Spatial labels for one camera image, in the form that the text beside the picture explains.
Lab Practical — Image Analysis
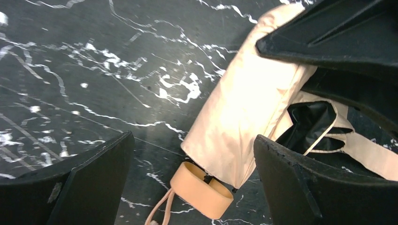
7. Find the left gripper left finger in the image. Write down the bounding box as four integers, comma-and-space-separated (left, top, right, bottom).
0, 131, 135, 225

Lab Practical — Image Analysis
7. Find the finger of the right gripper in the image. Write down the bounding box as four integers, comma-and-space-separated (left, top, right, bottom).
302, 68, 398, 138
256, 0, 398, 81

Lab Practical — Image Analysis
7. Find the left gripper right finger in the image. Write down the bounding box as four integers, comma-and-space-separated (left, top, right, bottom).
253, 135, 398, 225

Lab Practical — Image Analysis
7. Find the beige and black folding umbrella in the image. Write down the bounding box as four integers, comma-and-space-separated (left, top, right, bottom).
158, 3, 398, 225

